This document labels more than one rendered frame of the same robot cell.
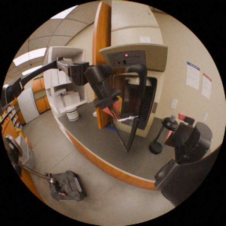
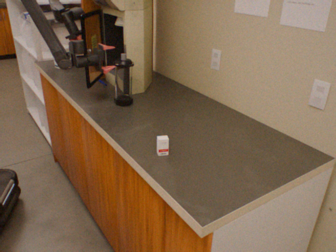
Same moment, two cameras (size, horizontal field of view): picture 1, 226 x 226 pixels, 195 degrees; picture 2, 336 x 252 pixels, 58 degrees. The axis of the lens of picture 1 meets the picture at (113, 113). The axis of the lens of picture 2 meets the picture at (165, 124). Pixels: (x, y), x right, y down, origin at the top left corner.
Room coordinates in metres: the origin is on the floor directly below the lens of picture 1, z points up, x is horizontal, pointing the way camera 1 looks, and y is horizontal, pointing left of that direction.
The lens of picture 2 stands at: (-1.13, -1.16, 1.60)
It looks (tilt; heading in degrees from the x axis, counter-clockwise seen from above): 27 degrees down; 24
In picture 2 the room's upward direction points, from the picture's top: 2 degrees clockwise
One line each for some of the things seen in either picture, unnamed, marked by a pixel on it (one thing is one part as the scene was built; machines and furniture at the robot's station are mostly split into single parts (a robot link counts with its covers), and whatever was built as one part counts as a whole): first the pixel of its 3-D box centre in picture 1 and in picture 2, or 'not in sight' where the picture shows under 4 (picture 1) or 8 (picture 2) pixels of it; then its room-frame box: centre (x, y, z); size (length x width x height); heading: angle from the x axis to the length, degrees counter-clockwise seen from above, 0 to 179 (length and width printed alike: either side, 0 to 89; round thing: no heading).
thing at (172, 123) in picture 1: (171, 121); (123, 60); (0.20, -0.30, 1.18); 0.09 x 0.09 x 0.07
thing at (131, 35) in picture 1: (138, 82); (132, 22); (0.49, -0.19, 1.33); 0.32 x 0.25 x 0.77; 59
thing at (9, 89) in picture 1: (12, 91); not in sight; (0.10, 0.68, 1.45); 0.09 x 0.08 x 0.12; 31
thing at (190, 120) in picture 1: (181, 121); (106, 51); (0.12, -0.26, 1.24); 0.09 x 0.07 x 0.07; 149
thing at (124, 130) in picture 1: (119, 109); (93, 48); (0.31, -0.04, 1.19); 0.30 x 0.01 x 0.40; 18
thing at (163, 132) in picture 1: (163, 137); (123, 82); (0.20, -0.30, 1.06); 0.11 x 0.11 x 0.21
